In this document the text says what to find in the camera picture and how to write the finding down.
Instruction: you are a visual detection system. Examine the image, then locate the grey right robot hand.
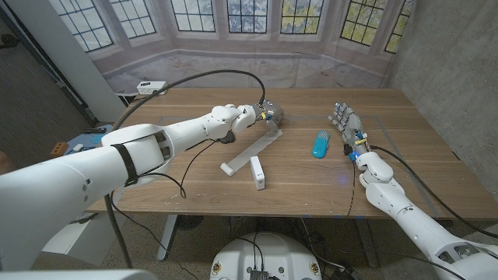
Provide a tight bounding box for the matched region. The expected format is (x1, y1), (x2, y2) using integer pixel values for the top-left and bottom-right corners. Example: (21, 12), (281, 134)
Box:
(327, 102), (370, 156)

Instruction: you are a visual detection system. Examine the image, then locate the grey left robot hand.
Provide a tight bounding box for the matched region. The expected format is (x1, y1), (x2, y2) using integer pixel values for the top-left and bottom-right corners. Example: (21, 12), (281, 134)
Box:
(254, 100), (285, 133)

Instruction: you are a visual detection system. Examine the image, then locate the white gauze bandage strip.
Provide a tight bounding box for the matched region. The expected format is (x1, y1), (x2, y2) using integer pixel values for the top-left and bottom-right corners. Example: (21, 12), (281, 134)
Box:
(219, 129), (284, 177)

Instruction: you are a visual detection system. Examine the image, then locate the white USB stick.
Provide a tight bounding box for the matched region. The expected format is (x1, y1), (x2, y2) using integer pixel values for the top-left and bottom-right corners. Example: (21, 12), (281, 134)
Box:
(250, 156), (266, 191)

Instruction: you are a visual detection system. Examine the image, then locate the blue plastic case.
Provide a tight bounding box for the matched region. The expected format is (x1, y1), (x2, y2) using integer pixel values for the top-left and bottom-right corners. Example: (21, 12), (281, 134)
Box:
(311, 130), (331, 159)

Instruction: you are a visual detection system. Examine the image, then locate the printed window backdrop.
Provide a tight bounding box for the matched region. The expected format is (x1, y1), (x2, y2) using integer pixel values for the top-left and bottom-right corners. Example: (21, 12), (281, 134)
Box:
(48, 0), (416, 94)

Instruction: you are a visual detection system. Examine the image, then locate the grey table leg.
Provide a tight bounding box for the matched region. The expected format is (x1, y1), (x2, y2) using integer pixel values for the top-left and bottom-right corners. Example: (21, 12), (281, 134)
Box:
(356, 218), (378, 268)
(157, 214), (178, 261)

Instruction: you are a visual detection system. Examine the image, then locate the white power strip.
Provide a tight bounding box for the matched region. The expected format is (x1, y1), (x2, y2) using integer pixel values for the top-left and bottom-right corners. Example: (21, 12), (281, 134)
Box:
(136, 80), (170, 96)

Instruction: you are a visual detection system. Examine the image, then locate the black round fan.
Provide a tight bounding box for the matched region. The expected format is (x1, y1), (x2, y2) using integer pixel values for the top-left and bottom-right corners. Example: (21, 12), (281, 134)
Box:
(177, 215), (205, 230)

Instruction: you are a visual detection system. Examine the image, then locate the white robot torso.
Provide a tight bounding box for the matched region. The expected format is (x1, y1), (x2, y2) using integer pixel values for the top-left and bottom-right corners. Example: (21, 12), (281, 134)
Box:
(209, 232), (323, 280)

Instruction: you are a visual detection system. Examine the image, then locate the black power adapter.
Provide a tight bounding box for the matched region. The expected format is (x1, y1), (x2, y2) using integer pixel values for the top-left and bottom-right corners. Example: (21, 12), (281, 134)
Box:
(330, 264), (363, 280)

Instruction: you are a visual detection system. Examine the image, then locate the orange brick block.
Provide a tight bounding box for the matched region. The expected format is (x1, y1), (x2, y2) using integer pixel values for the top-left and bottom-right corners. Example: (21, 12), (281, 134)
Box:
(50, 142), (69, 159)

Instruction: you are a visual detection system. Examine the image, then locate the person's bare leg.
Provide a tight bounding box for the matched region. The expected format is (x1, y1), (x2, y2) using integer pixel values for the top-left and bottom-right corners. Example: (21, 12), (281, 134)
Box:
(0, 150), (15, 176)

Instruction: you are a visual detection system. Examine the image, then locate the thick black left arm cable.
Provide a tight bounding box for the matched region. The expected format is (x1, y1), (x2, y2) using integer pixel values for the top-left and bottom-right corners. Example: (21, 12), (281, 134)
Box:
(103, 68), (267, 269)

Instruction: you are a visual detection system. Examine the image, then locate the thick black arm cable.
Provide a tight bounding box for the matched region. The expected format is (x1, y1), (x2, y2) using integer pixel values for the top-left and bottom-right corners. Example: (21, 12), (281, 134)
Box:
(369, 144), (498, 240)
(103, 68), (267, 269)

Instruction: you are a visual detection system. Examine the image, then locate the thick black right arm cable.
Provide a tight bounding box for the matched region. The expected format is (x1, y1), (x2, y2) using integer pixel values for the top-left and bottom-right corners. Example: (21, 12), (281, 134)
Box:
(369, 144), (498, 240)

